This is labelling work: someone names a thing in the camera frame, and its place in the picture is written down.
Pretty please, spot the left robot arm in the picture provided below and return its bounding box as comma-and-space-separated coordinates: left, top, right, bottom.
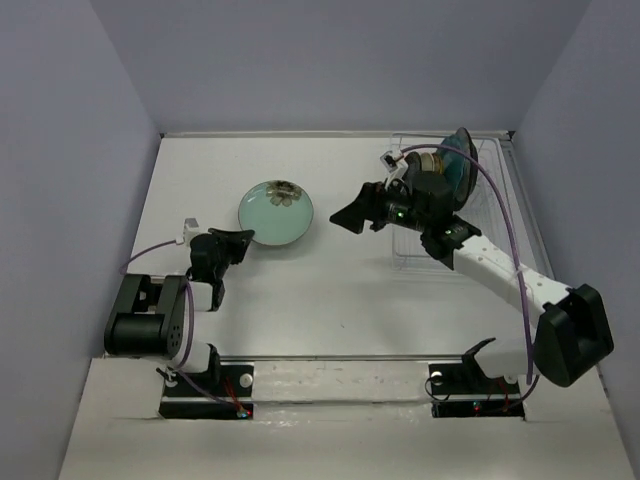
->
103, 222, 255, 395

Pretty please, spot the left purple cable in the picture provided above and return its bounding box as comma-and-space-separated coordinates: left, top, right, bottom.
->
119, 239, 241, 406

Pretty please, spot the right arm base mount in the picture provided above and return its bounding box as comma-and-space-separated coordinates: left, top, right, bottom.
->
424, 362, 525, 419

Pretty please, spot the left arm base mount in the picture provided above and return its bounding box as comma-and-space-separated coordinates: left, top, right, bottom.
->
156, 362, 255, 421

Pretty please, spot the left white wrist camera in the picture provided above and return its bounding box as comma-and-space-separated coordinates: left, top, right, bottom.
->
176, 217, 201, 246

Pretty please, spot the brown rimmed cream plate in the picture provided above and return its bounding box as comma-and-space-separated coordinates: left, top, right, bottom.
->
454, 127, 478, 211

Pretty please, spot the cream plate with black spot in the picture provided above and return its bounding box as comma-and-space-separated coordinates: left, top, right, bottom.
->
420, 152, 438, 174

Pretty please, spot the yellow amber plate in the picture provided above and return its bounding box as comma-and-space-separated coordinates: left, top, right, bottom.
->
433, 154, 445, 175

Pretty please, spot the teal scalloped plate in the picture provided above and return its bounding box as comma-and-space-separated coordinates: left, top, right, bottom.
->
436, 128, 469, 190

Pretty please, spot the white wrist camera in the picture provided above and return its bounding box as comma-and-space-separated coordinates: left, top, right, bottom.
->
380, 149, 408, 188
176, 217, 201, 246

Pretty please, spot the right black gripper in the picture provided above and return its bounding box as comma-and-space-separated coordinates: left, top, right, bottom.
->
331, 176, 431, 233

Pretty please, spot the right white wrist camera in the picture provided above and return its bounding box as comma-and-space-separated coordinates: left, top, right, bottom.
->
380, 149, 408, 188

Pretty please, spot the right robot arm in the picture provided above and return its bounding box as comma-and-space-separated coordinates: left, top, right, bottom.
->
330, 172, 614, 392

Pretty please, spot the white wire dish rack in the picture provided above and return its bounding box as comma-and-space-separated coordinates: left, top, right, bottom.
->
389, 132, 514, 275

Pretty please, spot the light green floral plate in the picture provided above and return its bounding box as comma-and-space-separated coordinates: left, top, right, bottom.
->
238, 180, 314, 247

